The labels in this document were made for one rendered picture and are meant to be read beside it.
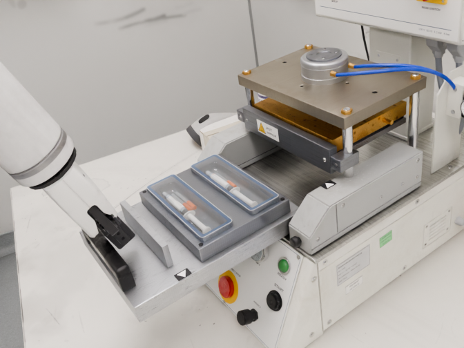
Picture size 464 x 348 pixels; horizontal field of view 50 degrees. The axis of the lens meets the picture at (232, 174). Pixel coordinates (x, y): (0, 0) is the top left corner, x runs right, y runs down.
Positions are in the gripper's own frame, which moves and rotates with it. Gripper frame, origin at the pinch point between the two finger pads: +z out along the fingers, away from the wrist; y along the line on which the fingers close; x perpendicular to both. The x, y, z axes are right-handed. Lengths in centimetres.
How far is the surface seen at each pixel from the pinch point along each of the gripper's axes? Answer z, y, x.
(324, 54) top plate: 1.5, 0.1, 43.9
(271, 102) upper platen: 7.7, -8.1, 35.1
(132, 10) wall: 30, -150, 63
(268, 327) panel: 26.2, 12.2, 6.9
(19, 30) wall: 11, -159, 21
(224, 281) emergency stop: 24.5, -0.2, 7.1
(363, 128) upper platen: 10.0, 10.2, 38.8
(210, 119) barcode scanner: 34, -54, 37
